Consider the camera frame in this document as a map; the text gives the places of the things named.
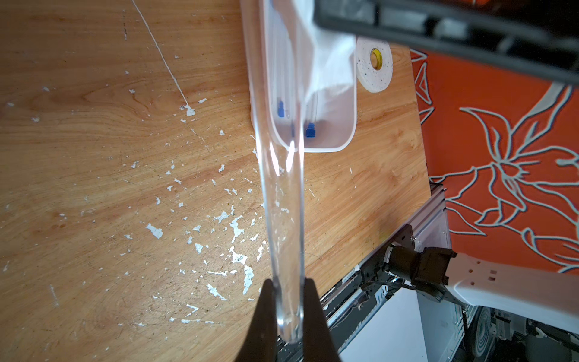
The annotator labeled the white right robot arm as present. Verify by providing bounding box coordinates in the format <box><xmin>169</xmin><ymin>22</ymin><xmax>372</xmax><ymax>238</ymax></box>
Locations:
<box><xmin>314</xmin><ymin>1</ymin><xmax>578</xmax><ymax>332</ymax></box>

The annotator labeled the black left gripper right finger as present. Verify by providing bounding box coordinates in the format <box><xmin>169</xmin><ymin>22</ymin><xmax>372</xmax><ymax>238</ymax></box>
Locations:
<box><xmin>302</xmin><ymin>278</ymin><xmax>341</xmax><ymax>361</ymax></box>

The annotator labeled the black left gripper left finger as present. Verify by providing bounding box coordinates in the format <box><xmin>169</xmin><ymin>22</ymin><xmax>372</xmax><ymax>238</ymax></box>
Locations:
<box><xmin>235</xmin><ymin>279</ymin><xmax>277</xmax><ymax>362</ymax></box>

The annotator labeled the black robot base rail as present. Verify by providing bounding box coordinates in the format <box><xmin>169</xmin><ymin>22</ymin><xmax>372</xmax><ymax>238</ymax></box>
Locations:
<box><xmin>321</xmin><ymin>183</ymin><xmax>578</xmax><ymax>361</ymax></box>

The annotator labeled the white wipe tissue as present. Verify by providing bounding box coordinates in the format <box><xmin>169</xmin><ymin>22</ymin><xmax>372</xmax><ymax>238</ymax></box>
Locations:
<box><xmin>289</xmin><ymin>1</ymin><xmax>356</xmax><ymax>101</ymax></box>

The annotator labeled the test tube blue cap pair-right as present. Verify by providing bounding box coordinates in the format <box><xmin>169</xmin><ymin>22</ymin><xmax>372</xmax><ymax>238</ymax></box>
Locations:
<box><xmin>241</xmin><ymin>1</ymin><xmax>305</xmax><ymax>344</ymax></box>

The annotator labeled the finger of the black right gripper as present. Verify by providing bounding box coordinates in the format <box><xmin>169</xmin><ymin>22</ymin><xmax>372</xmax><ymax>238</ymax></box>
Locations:
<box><xmin>314</xmin><ymin>0</ymin><xmax>578</xmax><ymax>85</ymax></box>

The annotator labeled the white plastic tray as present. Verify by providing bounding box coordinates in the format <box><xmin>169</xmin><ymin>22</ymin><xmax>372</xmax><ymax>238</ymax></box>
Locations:
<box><xmin>239</xmin><ymin>0</ymin><xmax>358</xmax><ymax>153</ymax></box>

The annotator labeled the clear test tube blue cap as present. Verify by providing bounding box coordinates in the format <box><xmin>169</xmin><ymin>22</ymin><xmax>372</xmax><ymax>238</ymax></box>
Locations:
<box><xmin>273</xmin><ymin>25</ymin><xmax>286</xmax><ymax>119</ymax></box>

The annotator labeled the white flat tape disc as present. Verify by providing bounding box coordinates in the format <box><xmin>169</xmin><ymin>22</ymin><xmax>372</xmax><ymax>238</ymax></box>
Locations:
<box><xmin>356</xmin><ymin>37</ymin><xmax>394</xmax><ymax>93</ymax></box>

